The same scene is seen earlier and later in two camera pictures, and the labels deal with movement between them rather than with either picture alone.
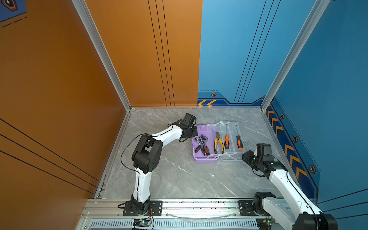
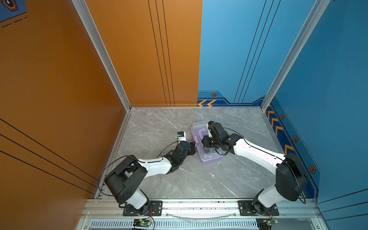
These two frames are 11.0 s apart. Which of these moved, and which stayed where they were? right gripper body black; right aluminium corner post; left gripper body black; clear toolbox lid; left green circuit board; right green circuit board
Moved: right gripper body black; left gripper body black; clear toolbox lid
Stayed: left green circuit board; right aluminium corner post; right green circuit board
